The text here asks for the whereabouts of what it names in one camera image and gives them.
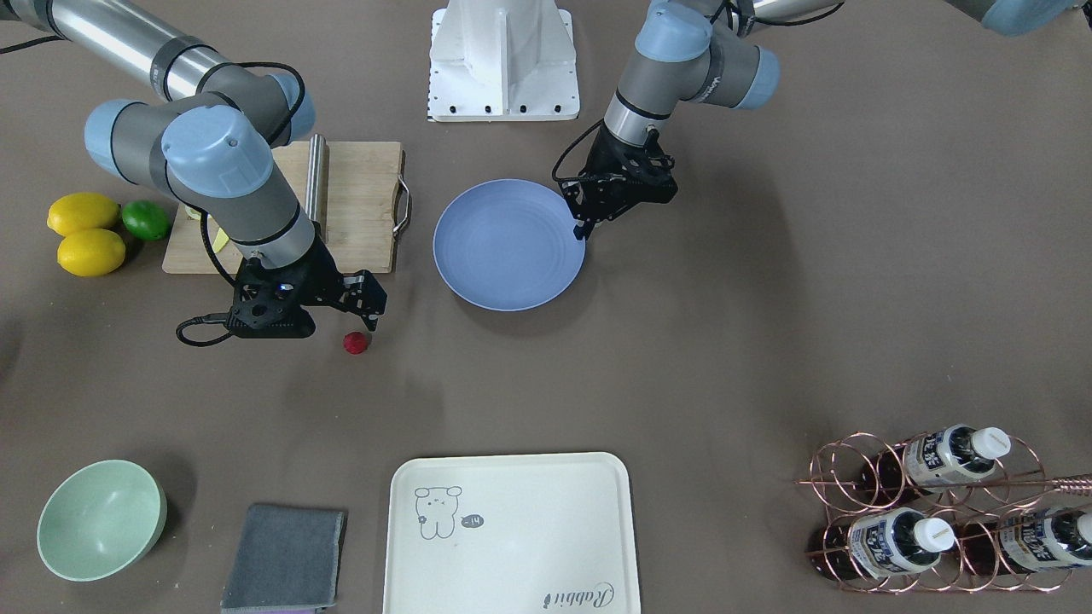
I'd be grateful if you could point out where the copper wire bottle rack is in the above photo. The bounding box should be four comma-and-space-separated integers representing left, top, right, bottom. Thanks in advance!
799, 432, 1089, 594

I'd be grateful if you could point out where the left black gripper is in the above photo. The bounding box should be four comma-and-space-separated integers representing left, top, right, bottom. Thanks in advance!
565, 123, 648, 241

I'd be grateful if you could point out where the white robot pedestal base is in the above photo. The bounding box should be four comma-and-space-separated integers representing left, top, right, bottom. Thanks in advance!
427, 1, 581, 122

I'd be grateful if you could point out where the grey folded cloth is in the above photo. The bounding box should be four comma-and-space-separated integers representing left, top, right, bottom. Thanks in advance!
221, 504, 345, 613

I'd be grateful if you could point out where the yellow lemon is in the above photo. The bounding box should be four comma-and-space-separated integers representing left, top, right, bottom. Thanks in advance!
46, 192, 120, 237
57, 227, 126, 278

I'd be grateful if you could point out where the tea bottle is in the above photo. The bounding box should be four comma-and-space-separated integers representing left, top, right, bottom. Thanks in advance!
958, 507, 1091, 576
857, 424, 1013, 505
806, 507, 956, 582

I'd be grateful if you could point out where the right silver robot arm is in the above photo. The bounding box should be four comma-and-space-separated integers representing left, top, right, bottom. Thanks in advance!
3, 1, 385, 339

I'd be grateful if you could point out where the front tea bottle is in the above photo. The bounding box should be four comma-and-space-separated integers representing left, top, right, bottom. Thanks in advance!
806, 507, 956, 582

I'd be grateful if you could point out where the mint green bowl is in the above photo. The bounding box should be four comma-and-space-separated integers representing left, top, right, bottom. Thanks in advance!
38, 460, 167, 582

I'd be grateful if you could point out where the green lime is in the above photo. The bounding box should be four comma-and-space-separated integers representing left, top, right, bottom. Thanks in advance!
120, 200, 173, 241

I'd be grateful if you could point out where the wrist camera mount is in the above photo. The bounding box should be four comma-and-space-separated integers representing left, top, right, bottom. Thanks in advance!
625, 139, 678, 205
224, 258, 316, 339

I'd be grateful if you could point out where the upper yellow lemon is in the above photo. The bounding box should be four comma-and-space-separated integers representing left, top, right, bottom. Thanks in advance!
57, 227, 126, 278

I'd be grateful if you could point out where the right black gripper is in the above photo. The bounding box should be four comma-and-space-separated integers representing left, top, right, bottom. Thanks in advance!
295, 237, 387, 332

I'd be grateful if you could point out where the lower yellow lemon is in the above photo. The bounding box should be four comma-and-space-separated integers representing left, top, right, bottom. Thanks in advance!
46, 192, 120, 237

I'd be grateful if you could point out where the cream rabbit tray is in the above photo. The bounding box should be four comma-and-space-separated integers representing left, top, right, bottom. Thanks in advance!
382, 452, 642, 613

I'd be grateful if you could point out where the blue round plate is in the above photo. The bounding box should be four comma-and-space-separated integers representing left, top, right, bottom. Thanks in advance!
434, 179, 586, 312

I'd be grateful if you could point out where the rear tea bottle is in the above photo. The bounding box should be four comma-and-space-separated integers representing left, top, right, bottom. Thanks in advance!
958, 507, 1091, 576
857, 424, 1013, 505

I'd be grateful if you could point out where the steel muddler black tip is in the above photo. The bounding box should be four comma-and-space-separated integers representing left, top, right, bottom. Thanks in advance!
302, 133, 328, 227

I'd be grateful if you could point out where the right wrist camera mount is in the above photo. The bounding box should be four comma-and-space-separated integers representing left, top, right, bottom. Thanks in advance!
224, 258, 316, 339

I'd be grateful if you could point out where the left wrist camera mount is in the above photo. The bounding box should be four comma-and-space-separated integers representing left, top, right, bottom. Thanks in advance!
625, 139, 678, 205

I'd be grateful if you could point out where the red strawberry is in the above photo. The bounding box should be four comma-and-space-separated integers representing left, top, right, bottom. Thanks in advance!
342, 331, 371, 355

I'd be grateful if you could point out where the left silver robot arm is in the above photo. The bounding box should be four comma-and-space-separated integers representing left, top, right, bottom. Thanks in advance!
551, 1, 844, 243

